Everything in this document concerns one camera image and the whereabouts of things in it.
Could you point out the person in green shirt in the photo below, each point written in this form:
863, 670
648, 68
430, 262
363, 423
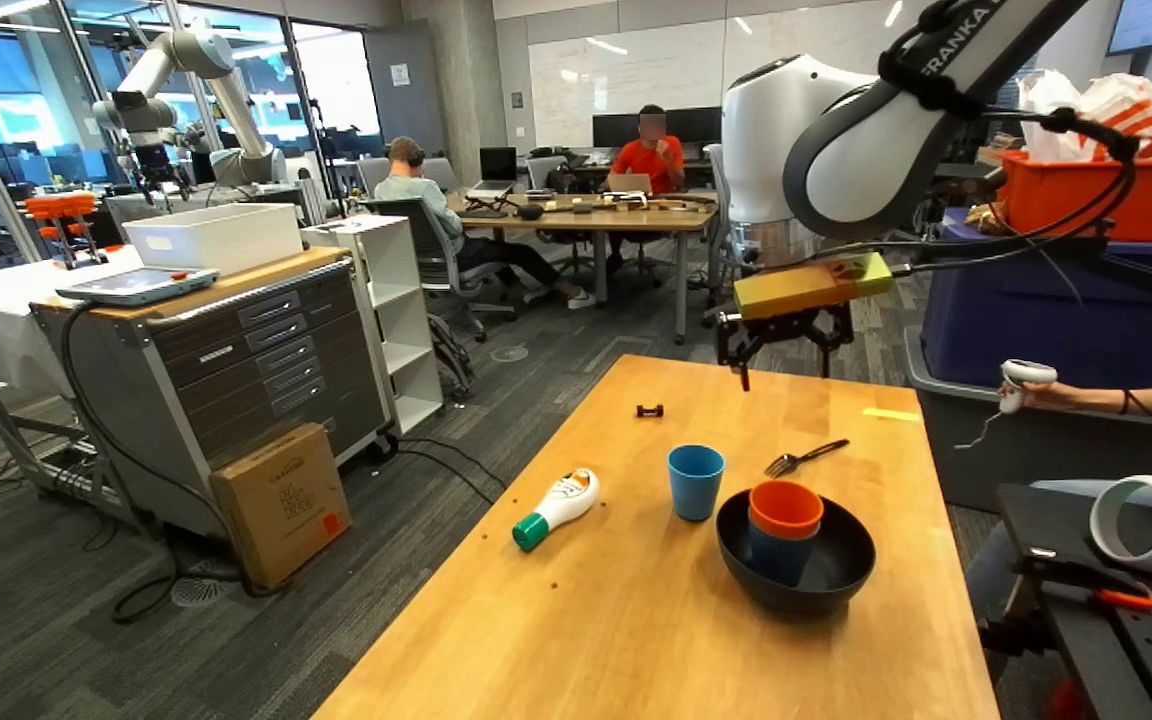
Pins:
408, 185

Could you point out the white shelf unit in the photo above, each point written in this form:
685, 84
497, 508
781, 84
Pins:
388, 271

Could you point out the person in orange shirt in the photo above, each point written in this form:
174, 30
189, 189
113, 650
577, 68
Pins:
648, 155

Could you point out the small black clip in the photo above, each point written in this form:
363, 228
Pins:
648, 411

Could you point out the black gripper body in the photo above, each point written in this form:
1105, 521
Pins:
826, 331

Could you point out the dark teal plastic cup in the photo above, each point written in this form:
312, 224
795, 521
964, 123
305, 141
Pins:
781, 557

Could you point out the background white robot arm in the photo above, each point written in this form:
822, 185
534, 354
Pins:
140, 108

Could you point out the wooden background table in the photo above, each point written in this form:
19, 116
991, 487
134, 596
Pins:
601, 217

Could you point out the orange plastic cup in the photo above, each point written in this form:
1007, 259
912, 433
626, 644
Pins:
785, 508

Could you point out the cardboard box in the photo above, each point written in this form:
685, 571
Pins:
280, 505

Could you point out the orange plastic bin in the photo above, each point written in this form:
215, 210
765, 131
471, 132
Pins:
1045, 197

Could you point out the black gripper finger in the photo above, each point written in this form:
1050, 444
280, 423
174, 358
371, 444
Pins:
745, 376

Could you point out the light blue plastic cup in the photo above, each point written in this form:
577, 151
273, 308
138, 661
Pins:
695, 479

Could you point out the white bottle green cap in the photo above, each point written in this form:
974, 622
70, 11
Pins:
565, 501

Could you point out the black bowl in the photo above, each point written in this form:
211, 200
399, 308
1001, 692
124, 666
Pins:
817, 579

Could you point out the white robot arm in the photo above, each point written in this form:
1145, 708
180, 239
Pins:
847, 155

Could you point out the grey drawer cabinet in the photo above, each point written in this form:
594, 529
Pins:
187, 385

